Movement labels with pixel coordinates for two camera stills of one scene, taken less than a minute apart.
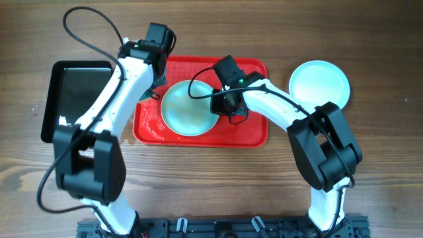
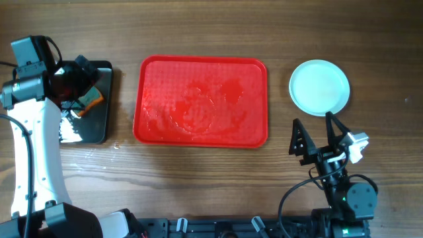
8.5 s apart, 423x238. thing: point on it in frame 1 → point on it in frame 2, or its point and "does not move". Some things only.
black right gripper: x=220 y=106 → x=323 y=155
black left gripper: x=158 y=83 → x=86 y=69
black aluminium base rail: x=229 y=227 does not move
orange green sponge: x=147 y=96 → x=93 y=96
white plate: x=317 y=82 does not move
